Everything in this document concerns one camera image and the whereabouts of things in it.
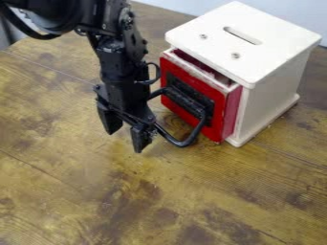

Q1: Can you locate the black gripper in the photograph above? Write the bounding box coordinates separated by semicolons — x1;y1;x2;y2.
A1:
94;44;157;153

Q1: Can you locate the red wooden drawer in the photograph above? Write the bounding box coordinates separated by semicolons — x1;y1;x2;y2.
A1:
160;48;243;144

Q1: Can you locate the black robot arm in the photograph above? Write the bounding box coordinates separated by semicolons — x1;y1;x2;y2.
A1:
0;0;156;152

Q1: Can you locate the white wooden cabinet box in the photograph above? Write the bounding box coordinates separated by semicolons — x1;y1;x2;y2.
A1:
164;1;320;147

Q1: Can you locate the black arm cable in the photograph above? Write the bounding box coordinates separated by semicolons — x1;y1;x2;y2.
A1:
133;61;164;86

